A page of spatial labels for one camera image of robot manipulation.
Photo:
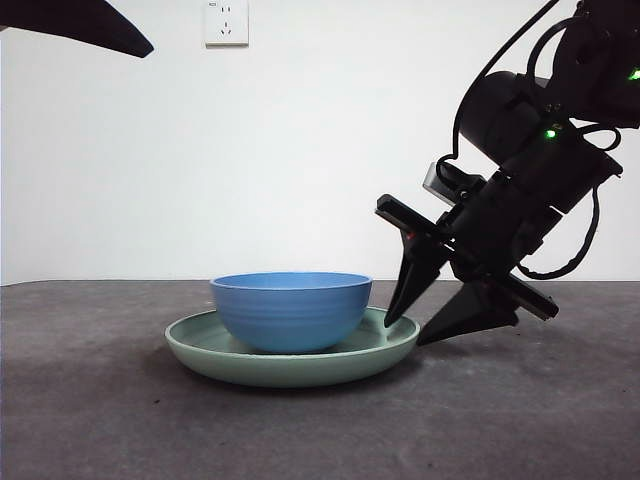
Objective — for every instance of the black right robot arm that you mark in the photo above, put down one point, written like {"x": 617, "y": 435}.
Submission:
{"x": 500, "y": 115}

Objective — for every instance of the green round plate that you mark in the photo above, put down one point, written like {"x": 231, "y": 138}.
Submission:
{"x": 295, "y": 371}

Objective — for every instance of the white wall socket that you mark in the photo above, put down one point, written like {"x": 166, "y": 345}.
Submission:
{"x": 227, "y": 25}

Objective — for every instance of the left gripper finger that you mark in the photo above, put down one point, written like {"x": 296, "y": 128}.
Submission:
{"x": 75, "y": 22}

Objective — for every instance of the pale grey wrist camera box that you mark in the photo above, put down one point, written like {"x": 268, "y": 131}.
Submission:
{"x": 431, "y": 182}

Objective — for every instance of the blue ribbed bowl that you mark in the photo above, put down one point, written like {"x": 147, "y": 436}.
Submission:
{"x": 290, "y": 315}

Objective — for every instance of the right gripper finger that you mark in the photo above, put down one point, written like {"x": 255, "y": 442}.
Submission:
{"x": 475, "y": 312}
{"x": 417, "y": 272}

